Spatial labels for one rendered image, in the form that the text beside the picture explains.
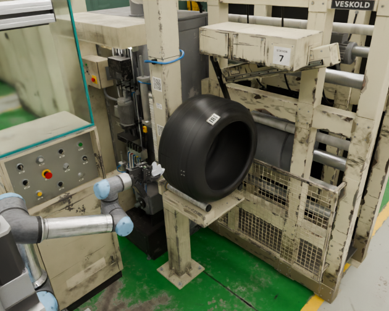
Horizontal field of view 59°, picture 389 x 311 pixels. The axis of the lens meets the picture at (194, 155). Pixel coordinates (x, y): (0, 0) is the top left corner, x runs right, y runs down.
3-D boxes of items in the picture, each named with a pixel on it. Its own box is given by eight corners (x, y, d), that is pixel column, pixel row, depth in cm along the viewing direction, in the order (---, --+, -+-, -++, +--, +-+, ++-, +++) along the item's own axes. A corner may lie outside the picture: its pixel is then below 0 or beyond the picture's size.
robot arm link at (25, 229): (-1, 227, 108) (138, 216, 138) (-5, 210, 117) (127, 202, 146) (-5, 258, 112) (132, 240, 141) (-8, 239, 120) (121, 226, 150)
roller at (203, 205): (167, 181, 210) (171, 182, 214) (163, 187, 210) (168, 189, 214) (209, 204, 188) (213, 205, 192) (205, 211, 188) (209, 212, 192)
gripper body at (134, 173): (154, 165, 156) (132, 173, 148) (154, 181, 160) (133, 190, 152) (144, 159, 161) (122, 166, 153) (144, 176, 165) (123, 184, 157)
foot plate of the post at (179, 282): (156, 270, 269) (155, 266, 267) (181, 252, 285) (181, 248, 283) (179, 289, 252) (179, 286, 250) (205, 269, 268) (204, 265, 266)
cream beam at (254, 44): (198, 54, 196) (197, 27, 188) (227, 46, 211) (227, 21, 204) (292, 72, 157) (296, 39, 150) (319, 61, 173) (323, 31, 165)
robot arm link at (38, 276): (28, 320, 142) (-12, 215, 116) (21, 295, 153) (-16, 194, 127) (58, 306, 148) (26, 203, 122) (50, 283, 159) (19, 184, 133)
